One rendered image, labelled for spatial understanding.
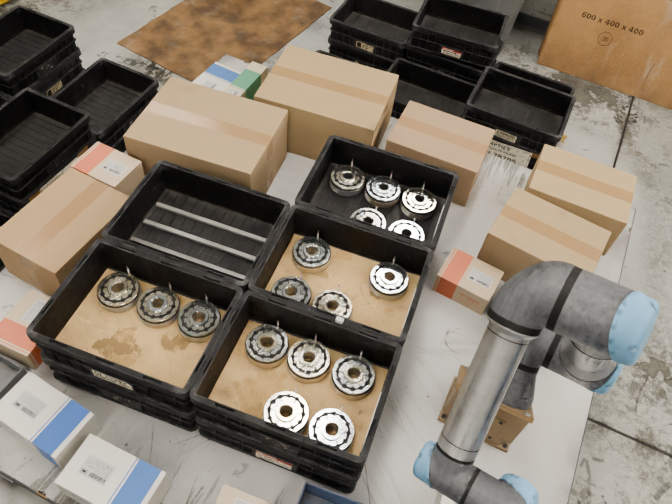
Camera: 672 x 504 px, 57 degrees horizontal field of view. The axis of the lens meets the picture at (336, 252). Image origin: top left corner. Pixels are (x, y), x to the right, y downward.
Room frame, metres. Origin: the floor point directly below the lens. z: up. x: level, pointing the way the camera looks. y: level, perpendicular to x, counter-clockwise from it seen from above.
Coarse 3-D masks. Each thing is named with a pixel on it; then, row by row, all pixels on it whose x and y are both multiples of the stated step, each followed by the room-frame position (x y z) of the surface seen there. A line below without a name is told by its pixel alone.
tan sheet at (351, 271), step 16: (288, 256) 1.00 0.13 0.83; (336, 256) 1.02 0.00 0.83; (352, 256) 1.03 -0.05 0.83; (288, 272) 0.95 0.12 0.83; (304, 272) 0.95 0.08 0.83; (320, 272) 0.96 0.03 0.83; (336, 272) 0.97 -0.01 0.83; (352, 272) 0.98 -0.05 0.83; (368, 272) 0.98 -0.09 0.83; (320, 288) 0.91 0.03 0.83; (336, 288) 0.92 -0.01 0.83; (352, 288) 0.93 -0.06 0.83; (368, 288) 0.93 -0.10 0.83; (352, 304) 0.88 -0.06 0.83; (368, 304) 0.88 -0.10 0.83; (384, 304) 0.89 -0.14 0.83; (400, 304) 0.90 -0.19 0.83; (368, 320) 0.83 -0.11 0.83; (384, 320) 0.84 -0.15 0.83; (400, 320) 0.85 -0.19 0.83
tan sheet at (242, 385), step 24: (240, 336) 0.74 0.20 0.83; (288, 336) 0.76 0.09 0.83; (240, 360) 0.67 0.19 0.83; (312, 360) 0.70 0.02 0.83; (336, 360) 0.71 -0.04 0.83; (216, 384) 0.60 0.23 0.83; (240, 384) 0.61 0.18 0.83; (264, 384) 0.62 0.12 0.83; (288, 384) 0.63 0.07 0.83; (312, 384) 0.64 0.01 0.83; (240, 408) 0.56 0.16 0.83; (312, 408) 0.58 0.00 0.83; (336, 408) 0.59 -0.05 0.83; (360, 408) 0.60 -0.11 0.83; (360, 432) 0.54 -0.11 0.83
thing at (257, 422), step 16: (240, 304) 0.77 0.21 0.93; (272, 304) 0.78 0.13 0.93; (288, 304) 0.79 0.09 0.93; (320, 320) 0.75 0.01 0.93; (224, 336) 0.68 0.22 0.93; (368, 336) 0.73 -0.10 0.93; (400, 352) 0.70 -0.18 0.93; (208, 368) 0.59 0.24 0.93; (384, 384) 0.62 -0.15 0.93; (192, 400) 0.52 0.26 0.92; (208, 400) 0.52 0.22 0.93; (384, 400) 0.58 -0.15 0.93; (240, 416) 0.50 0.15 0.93; (272, 432) 0.48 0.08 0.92; (288, 432) 0.48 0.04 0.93; (368, 432) 0.50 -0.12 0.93; (320, 448) 0.45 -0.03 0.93; (336, 448) 0.46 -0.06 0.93; (368, 448) 0.47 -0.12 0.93; (352, 464) 0.44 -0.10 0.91
